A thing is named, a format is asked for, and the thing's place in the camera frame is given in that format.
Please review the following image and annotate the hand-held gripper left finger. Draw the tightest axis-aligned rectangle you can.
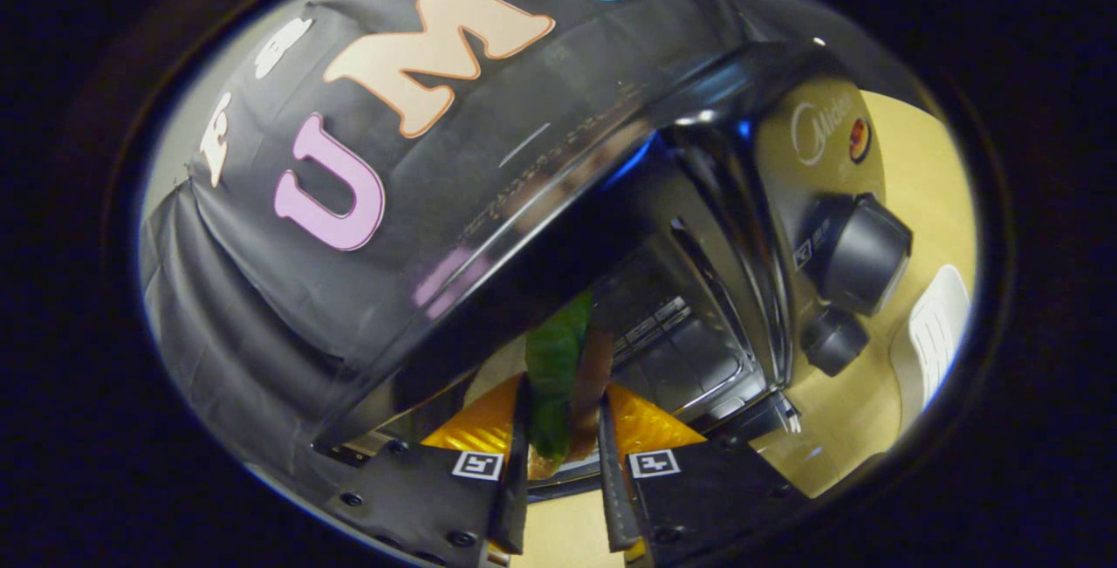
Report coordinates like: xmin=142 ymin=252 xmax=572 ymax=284
xmin=319 ymin=373 xmax=533 ymax=565

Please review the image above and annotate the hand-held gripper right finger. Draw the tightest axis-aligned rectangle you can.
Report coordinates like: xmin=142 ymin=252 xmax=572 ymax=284
xmin=596 ymin=383 xmax=799 ymax=565

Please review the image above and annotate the white bread lettuce sandwich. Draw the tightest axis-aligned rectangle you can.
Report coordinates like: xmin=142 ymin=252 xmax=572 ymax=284
xmin=524 ymin=289 xmax=616 ymax=482

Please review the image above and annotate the black toaster oven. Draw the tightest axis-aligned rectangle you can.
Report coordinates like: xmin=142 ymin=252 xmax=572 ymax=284
xmin=310 ymin=36 xmax=915 ymax=503

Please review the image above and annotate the black backdrop cloth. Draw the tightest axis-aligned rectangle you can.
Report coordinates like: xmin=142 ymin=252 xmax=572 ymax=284
xmin=140 ymin=0 xmax=751 ymax=482

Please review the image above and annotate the white rectangular tray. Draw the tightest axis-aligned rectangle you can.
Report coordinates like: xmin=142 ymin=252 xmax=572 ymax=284
xmin=890 ymin=264 xmax=971 ymax=416

